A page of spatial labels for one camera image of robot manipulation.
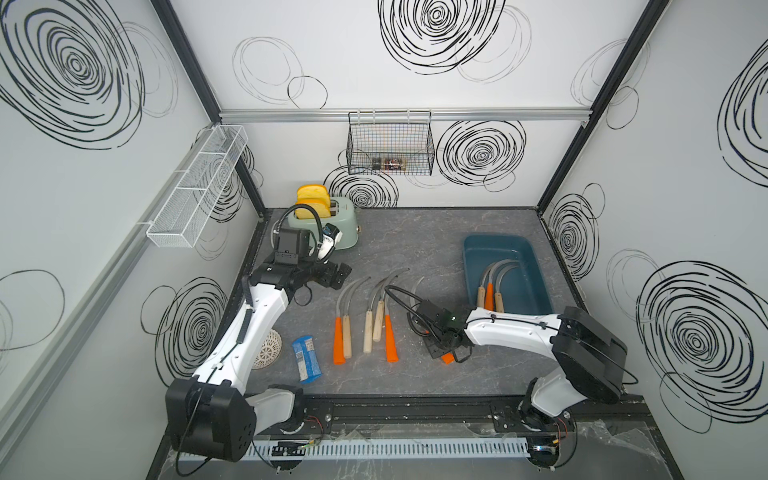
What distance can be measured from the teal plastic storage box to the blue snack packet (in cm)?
51

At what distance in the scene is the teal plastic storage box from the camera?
940mm

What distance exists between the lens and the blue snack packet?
0.81 meters
